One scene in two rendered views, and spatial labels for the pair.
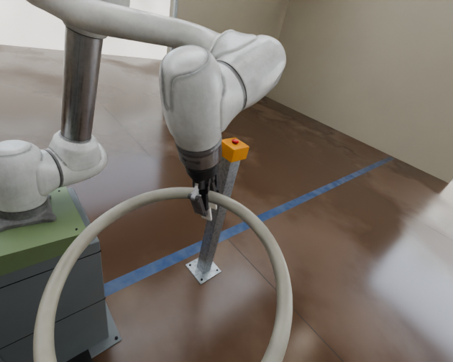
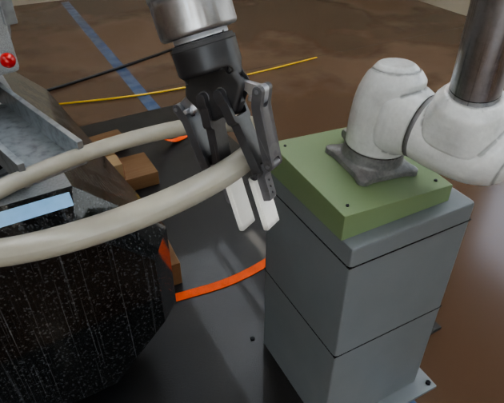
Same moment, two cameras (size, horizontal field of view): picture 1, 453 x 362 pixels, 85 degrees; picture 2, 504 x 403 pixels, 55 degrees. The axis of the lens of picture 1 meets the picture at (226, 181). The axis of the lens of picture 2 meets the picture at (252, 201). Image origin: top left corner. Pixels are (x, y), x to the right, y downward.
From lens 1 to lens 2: 82 cm
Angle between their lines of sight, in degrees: 85
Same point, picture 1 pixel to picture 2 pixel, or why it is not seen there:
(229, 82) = not seen: outside the picture
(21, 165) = (374, 86)
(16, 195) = (353, 121)
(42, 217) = (358, 170)
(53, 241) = (318, 190)
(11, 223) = (339, 153)
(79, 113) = (466, 41)
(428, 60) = not seen: outside the picture
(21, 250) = (298, 171)
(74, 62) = not seen: outside the picture
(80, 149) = (446, 109)
